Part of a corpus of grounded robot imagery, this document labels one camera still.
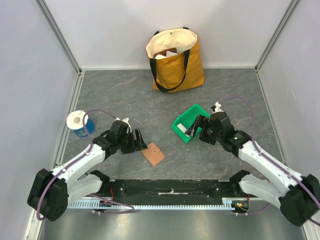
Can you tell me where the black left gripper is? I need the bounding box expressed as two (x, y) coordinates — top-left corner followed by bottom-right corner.
(117, 128), (147, 155)

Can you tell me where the green plastic bin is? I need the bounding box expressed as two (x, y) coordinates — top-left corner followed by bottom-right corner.
(171, 103), (210, 144)

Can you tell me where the pink leather card holder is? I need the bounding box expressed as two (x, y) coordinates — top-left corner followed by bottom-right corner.
(141, 142), (165, 167)

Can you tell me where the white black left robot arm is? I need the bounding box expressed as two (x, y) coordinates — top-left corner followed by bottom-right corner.
(27, 118), (147, 222)

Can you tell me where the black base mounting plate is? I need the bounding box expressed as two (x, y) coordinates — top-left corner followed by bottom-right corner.
(97, 179), (247, 206)

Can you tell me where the blue white tissue roll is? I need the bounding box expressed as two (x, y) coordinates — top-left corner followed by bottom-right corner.
(66, 110), (95, 138)

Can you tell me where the mustard yellow tote bag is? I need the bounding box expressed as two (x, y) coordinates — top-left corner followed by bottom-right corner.
(145, 27), (205, 93)

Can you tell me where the white paper in bag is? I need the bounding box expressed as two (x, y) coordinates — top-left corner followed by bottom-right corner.
(154, 51), (178, 60)

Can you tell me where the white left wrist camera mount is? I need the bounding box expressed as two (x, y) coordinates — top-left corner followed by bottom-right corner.
(115, 117), (132, 133)

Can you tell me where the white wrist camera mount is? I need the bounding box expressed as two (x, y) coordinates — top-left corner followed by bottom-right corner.
(210, 101), (224, 114)
(115, 117), (132, 133)

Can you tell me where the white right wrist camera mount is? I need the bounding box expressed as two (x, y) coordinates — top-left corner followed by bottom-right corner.
(210, 101), (224, 114)

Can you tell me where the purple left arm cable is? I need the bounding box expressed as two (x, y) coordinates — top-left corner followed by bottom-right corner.
(36, 109), (121, 221)

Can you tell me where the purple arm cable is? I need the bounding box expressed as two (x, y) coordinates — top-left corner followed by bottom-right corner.
(219, 96), (320, 226)
(36, 109), (121, 221)

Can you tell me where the grey slotted cable duct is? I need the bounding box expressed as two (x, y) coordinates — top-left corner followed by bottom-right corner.
(67, 197), (236, 211)

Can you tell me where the right aluminium frame post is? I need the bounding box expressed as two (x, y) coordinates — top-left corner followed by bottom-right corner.
(254, 0), (300, 73)

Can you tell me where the aluminium frame post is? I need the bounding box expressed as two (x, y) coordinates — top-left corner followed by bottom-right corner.
(35, 0), (82, 75)
(254, 0), (300, 73)

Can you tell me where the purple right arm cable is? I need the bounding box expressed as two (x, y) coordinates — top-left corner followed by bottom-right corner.
(219, 96), (320, 226)

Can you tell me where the left aluminium frame post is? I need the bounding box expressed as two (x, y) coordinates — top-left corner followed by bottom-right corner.
(35, 0), (82, 75)

